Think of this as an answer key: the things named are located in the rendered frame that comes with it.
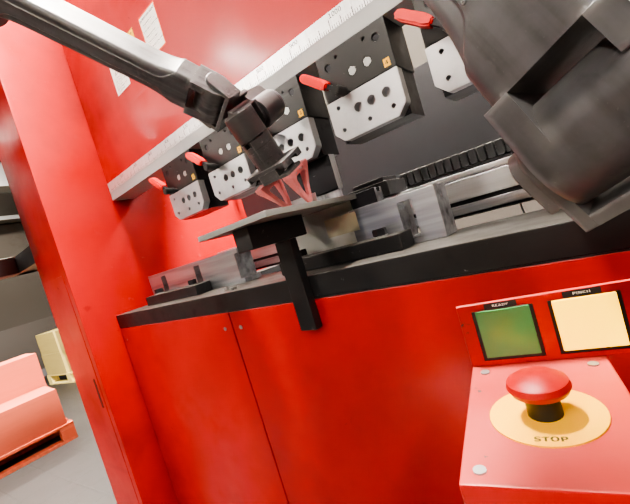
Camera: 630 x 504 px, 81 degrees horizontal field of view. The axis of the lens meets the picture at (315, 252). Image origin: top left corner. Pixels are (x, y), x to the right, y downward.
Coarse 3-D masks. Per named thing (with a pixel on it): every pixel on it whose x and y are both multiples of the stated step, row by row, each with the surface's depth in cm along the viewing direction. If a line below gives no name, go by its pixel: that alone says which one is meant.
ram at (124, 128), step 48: (96, 0) 109; (144, 0) 97; (192, 0) 86; (240, 0) 78; (288, 0) 71; (336, 0) 66; (384, 0) 61; (192, 48) 90; (240, 48) 81; (96, 96) 121; (144, 96) 106; (96, 144) 128; (144, 144) 111; (192, 144) 98
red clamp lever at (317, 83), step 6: (300, 78) 69; (306, 78) 68; (312, 78) 67; (318, 78) 67; (306, 84) 69; (312, 84) 68; (318, 84) 67; (324, 84) 66; (330, 84) 67; (336, 84) 64; (324, 90) 67; (330, 90) 66; (336, 90) 64; (342, 90) 65; (348, 90) 68; (342, 96) 67
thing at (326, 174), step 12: (324, 156) 78; (312, 168) 80; (324, 168) 78; (336, 168) 78; (300, 180) 83; (312, 180) 81; (324, 180) 79; (336, 180) 77; (312, 192) 82; (324, 192) 80; (336, 192) 79
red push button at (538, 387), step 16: (528, 368) 26; (544, 368) 26; (512, 384) 25; (528, 384) 25; (544, 384) 24; (560, 384) 24; (528, 400) 24; (544, 400) 24; (560, 400) 24; (544, 416) 25; (560, 416) 25
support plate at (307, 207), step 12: (300, 204) 61; (312, 204) 63; (324, 204) 66; (336, 204) 75; (252, 216) 56; (264, 216) 54; (276, 216) 59; (288, 216) 68; (228, 228) 60; (204, 240) 64
